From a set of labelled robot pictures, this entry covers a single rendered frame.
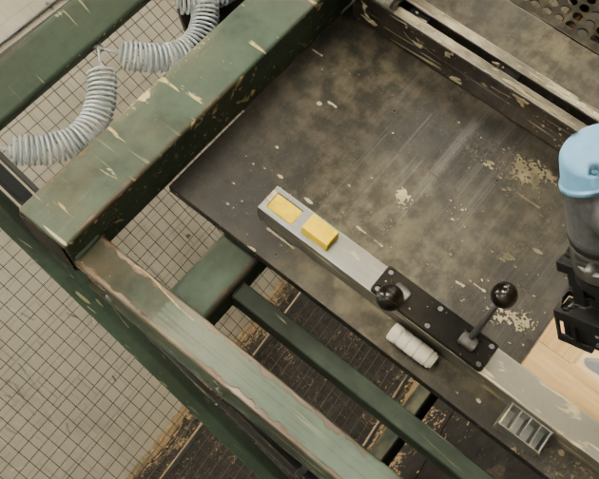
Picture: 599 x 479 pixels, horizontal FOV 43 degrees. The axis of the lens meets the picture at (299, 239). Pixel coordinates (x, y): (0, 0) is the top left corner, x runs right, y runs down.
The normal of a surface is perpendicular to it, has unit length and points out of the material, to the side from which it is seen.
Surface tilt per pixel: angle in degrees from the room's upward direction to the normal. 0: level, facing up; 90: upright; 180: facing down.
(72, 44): 90
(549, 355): 59
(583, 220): 80
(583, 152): 29
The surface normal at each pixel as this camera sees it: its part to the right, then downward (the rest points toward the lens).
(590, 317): -0.32, -0.69
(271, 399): 0.04, -0.40
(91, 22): 0.43, -0.04
